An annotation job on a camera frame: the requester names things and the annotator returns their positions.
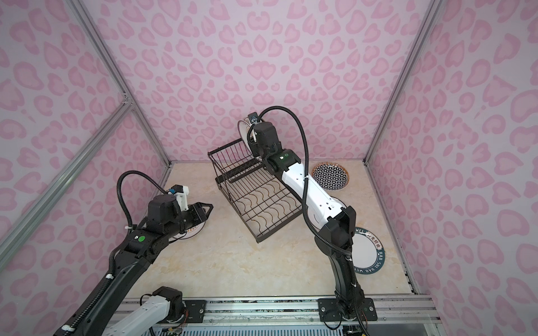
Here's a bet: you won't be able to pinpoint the navy geometric pattern plate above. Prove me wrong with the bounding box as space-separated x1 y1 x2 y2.
310 162 350 191

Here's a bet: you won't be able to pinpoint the white plate dark lettered rim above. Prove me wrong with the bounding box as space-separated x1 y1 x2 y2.
352 227 386 275

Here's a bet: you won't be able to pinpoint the right black corrugated cable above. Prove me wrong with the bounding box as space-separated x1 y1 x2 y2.
246 105 371 336

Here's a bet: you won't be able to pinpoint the cream plate red berries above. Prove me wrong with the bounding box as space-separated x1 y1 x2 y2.
237 118 251 146

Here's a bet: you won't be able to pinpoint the small orange sunburst plate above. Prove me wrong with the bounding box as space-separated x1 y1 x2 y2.
169 222 206 243

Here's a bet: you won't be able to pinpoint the right aluminium corner post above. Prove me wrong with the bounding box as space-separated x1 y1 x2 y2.
363 0 446 166

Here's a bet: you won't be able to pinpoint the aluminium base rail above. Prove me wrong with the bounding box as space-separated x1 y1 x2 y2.
113 293 446 336

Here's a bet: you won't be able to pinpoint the left aluminium wall frame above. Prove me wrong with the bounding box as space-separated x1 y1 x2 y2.
0 0 173 270

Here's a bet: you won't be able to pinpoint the black wire dish rack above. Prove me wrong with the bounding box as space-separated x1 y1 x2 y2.
208 139 302 243

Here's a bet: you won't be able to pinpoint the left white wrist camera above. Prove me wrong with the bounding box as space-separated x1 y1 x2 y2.
168 185 189 211

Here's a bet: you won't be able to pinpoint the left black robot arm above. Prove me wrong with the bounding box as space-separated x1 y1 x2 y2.
54 195 214 335

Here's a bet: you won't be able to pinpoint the white plate blue clover outline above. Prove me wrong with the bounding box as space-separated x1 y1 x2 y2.
334 197 347 209

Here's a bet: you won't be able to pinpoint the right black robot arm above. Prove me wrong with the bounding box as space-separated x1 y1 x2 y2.
238 122 366 328

